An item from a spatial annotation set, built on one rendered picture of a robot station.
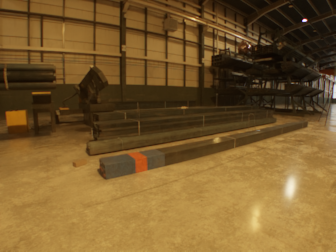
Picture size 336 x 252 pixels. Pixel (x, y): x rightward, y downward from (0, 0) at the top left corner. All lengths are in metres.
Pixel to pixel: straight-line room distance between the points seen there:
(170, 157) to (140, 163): 0.41
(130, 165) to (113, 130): 1.13
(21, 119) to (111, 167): 3.90
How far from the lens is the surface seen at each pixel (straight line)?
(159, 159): 2.19
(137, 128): 3.21
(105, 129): 3.01
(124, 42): 10.57
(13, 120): 5.56
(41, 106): 5.02
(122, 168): 2.02
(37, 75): 3.60
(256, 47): 10.33
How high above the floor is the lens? 0.84
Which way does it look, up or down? 9 degrees down
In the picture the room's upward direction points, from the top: straight up
